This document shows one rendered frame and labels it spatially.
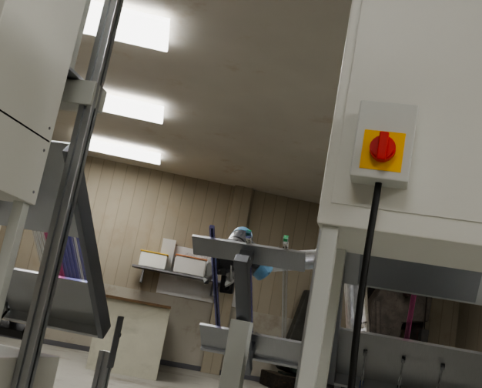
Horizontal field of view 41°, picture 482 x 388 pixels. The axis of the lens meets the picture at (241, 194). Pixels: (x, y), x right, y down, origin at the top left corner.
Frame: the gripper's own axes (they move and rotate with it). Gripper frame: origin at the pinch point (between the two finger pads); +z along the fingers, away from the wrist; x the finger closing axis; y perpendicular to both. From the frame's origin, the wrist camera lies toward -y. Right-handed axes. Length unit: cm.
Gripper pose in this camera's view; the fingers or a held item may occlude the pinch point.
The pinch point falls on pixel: (215, 285)
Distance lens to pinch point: 205.2
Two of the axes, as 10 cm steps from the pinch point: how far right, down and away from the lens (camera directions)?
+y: 0.4, -9.4, -3.5
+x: 9.7, 1.2, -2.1
